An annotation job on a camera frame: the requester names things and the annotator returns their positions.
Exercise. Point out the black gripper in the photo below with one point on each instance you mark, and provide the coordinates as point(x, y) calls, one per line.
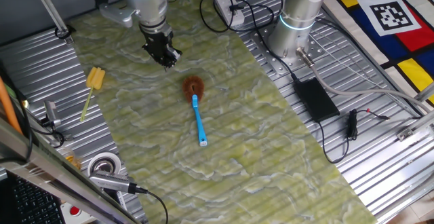
point(157, 44)

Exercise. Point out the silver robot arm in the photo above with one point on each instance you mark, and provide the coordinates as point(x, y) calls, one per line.
point(146, 3)

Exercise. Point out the white power strip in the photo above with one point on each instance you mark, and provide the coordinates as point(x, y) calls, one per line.
point(225, 13)

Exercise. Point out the green marble pattern mat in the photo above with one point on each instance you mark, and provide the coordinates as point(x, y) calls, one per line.
point(220, 156)

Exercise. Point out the silver tape roll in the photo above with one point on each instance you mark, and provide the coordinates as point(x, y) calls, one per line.
point(103, 164)

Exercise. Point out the slanted metal pole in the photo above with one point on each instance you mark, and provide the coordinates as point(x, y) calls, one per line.
point(51, 10)

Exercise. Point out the glass beaker yellow liquid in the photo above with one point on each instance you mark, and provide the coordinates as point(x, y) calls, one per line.
point(73, 157)

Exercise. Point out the black power adapter brick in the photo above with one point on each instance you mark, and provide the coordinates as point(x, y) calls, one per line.
point(315, 98)

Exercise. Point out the orange tube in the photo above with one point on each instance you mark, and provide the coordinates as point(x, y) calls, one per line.
point(6, 105)

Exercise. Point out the grey box red stop button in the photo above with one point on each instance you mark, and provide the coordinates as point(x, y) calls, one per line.
point(74, 211)

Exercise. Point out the black keyboard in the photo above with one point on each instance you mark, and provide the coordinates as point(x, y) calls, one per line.
point(30, 207)

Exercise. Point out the white paper fiducial marker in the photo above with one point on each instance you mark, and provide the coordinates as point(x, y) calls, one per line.
point(390, 15)

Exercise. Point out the colourful block pattern cloth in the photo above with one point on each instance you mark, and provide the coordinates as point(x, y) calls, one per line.
point(417, 71)

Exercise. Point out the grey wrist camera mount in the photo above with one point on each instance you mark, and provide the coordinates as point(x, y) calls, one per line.
point(117, 13)

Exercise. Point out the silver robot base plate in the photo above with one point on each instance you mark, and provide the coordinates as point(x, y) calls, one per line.
point(274, 66)

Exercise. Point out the silver camera on stand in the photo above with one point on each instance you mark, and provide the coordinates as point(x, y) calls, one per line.
point(108, 181)

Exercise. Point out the aluminium frame bar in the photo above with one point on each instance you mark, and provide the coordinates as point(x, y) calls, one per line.
point(51, 169)

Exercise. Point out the aluminium profile bracket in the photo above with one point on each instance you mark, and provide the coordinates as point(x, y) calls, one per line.
point(417, 125)

